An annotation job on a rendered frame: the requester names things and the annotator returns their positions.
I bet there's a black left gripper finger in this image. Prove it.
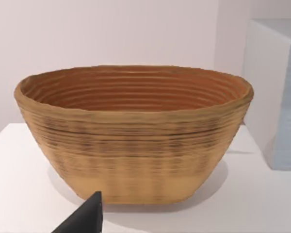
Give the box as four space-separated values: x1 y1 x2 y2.
50 191 103 233

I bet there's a brown woven basket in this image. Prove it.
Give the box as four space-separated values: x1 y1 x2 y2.
13 65 254 205

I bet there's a white and pale blue box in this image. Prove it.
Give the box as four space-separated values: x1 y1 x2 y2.
242 18 291 171

